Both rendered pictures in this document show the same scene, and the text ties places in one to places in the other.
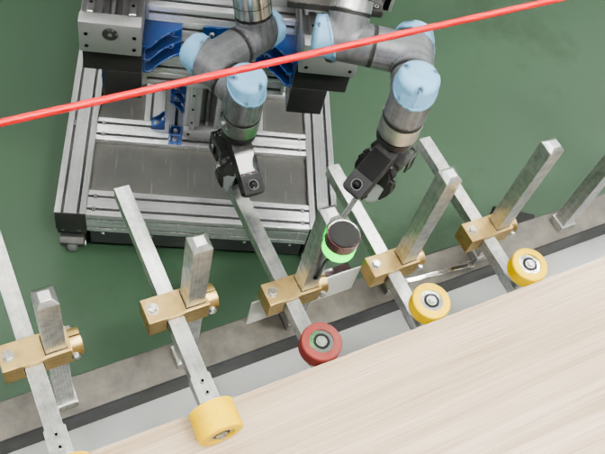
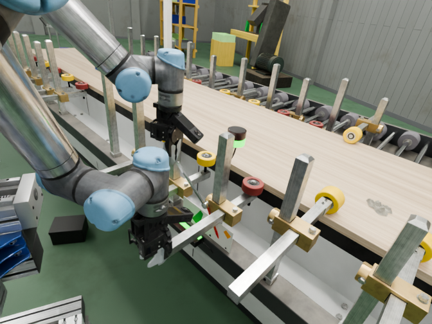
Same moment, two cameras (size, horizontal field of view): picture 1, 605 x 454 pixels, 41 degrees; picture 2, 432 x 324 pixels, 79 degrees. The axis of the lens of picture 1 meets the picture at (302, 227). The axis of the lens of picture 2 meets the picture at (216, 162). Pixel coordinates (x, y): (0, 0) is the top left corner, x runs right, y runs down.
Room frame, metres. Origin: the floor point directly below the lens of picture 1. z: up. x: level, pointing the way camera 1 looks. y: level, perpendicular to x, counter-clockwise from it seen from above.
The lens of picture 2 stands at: (0.96, 0.67, 1.45)
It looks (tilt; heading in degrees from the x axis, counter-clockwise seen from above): 31 degrees down; 261
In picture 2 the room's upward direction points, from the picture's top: 6 degrees clockwise
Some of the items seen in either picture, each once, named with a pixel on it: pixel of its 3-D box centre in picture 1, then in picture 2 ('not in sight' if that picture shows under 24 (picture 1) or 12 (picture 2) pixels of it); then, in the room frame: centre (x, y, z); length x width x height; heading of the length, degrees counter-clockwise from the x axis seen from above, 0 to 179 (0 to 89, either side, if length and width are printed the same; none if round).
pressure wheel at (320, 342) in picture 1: (316, 351); (251, 193); (0.69, -0.10, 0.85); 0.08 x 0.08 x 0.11
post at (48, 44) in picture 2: not in sight; (56, 79); (1.80, -1.18, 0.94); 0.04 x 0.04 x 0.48; 41
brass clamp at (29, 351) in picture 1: (40, 352); (389, 289); (0.48, 0.36, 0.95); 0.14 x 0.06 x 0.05; 131
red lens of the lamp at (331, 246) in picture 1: (342, 237); (236, 132); (0.79, -0.07, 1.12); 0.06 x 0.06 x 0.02
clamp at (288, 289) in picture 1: (294, 292); (223, 207); (0.81, -0.03, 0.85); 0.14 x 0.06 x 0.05; 131
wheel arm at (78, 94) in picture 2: not in sight; (52, 98); (1.82, -1.11, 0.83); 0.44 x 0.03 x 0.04; 41
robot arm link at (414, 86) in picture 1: (411, 95); (170, 71); (1.00, -0.11, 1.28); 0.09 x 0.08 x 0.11; 9
